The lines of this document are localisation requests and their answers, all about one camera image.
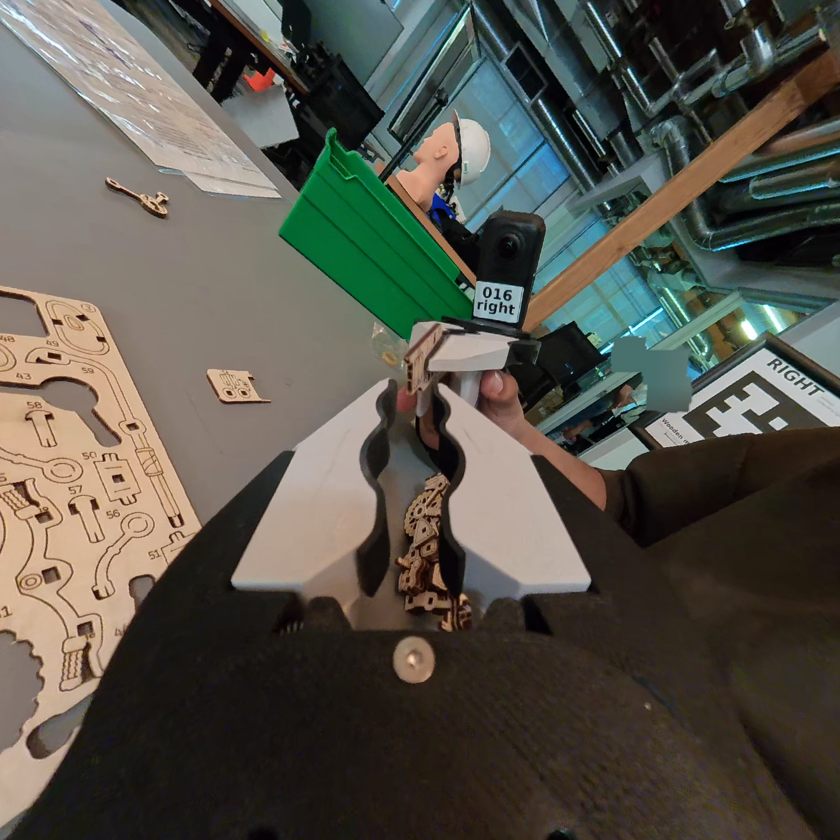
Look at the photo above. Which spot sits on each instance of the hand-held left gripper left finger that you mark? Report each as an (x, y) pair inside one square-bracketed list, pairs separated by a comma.
[(308, 518)]

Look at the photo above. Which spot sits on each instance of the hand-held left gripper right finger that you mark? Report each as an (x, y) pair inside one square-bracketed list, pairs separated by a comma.
[(512, 525)]

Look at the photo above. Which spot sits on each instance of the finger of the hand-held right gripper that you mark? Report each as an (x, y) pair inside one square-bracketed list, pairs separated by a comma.
[(479, 354), (443, 329)]

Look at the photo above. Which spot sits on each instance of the slotted wooden puzzle piece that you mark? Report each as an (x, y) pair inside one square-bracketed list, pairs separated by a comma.
[(420, 361)]

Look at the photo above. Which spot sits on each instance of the grey desk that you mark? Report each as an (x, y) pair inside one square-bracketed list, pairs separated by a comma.
[(216, 275)]

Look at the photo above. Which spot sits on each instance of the person's right hand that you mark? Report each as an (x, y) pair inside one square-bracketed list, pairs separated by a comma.
[(505, 400)]

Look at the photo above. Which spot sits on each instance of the clear plastic bag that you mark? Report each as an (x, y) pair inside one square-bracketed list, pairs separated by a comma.
[(384, 344)]

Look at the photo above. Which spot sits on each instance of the pile of wooden puzzle pieces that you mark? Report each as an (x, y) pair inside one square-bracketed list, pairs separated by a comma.
[(426, 538)]

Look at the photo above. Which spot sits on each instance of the small black monitor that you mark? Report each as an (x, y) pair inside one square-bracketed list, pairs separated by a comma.
[(571, 354)]

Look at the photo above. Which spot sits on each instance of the white hard hat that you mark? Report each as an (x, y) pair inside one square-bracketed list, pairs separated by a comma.
[(474, 151)]

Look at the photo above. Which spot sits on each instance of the green plastic bin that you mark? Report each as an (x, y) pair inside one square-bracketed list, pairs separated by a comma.
[(367, 236)]

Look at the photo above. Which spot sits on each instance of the mannequin head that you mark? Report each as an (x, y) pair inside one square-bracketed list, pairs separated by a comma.
[(430, 164)]

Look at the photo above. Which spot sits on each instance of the square wooden puzzle piece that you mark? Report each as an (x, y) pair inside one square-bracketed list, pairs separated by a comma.
[(233, 387)]

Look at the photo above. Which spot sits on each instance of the wooden beam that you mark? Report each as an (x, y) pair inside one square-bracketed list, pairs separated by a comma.
[(689, 190)]

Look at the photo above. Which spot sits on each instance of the metal ventilation ducts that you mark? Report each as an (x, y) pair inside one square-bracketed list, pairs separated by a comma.
[(656, 98)]

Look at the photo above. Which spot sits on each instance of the large wooden puzzle sheet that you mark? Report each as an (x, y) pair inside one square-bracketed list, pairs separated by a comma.
[(65, 492)]

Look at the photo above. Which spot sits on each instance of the black and white marker sign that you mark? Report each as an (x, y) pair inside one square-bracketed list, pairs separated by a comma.
[(754, 400)]

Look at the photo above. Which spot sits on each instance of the white board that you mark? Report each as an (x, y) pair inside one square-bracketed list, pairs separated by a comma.
[(259, 121)]

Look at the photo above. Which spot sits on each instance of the large dark monitor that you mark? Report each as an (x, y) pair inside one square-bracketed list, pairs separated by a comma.
[(348, 26)]

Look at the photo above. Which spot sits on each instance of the person's clothing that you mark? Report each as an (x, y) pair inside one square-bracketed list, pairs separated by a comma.
[(774, 643)]

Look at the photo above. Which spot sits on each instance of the orange object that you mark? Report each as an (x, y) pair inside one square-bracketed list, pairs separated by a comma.
[(259, 79)]

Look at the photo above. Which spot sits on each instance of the wooden key piece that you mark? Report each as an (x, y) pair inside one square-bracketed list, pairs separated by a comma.
[(148, 200)]

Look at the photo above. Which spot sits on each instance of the laminated instruction sheet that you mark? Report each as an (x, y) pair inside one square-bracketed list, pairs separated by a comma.
[(144, 98)]

